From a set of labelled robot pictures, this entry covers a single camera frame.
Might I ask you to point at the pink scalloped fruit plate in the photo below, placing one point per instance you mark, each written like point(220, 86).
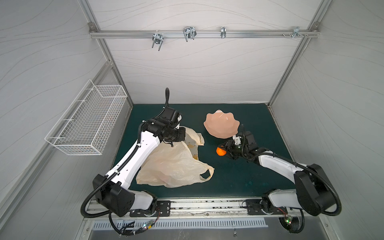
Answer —
point(221, 125)

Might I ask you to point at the metal hook clamp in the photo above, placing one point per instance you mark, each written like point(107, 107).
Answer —
point(296, 33)
point(157, 39)
point(189, 33)
point(223, 32)

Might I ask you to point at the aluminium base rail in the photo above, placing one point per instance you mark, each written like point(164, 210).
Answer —
point(239, 207)

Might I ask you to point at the white wire basket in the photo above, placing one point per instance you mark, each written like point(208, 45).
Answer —
point(86, 125)

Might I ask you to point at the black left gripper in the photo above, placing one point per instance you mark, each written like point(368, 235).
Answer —
point(181, 130)

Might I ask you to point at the white slotted cable duct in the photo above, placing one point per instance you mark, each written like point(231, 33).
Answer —
point(173, 224)

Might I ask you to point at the orange fruit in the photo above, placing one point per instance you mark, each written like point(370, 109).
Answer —
point(221, 152)

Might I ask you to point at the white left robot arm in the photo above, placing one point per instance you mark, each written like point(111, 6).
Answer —
point(111, 193)

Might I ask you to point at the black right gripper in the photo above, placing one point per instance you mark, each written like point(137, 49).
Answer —
point(229, 147)

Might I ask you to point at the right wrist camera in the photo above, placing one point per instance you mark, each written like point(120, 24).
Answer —
point(237, 140)

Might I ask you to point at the horizontal aluminium rail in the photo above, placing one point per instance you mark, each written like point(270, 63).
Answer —
point(201, 34)

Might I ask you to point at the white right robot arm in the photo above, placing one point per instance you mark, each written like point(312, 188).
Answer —
point(313, 193)

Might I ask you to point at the green table mat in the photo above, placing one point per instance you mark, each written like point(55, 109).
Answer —
point(232, 178)

